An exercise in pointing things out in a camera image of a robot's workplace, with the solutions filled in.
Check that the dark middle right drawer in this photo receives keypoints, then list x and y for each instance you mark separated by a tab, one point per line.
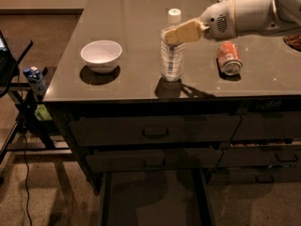
261	156

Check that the open bottom left drawer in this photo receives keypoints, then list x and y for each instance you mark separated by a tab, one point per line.
155	198

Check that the clear plastic water bottle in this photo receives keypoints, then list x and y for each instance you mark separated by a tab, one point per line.
171	56

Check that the dark top right drawer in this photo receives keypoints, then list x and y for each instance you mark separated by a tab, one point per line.
273	125

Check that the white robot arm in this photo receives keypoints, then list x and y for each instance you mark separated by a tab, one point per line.
268	18

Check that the dark top left drawer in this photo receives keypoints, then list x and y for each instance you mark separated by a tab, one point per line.
153	129

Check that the dark drawer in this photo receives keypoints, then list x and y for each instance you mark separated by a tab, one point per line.
261	156
153	129
166	159
255	176
273	125

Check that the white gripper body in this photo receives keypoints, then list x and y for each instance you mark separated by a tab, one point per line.
217	21

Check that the dark middle left drawer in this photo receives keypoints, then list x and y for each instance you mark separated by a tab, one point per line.
166	159

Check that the blue bottle on shelf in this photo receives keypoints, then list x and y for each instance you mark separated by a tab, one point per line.
36	80

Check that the orange soda can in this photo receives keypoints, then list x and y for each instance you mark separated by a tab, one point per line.
228	58

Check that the white ceramic bowl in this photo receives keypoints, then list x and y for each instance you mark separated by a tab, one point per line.
102	56

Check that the glass jar of snacks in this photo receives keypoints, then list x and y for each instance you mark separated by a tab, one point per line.
294	41

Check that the black side table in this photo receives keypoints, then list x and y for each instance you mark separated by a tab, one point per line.
23	97

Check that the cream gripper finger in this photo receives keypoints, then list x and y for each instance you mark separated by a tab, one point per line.
189	31

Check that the dark bottom right drawer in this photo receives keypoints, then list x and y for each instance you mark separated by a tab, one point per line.
255	176

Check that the green packet on shelf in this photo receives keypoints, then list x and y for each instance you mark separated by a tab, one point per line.
42	113

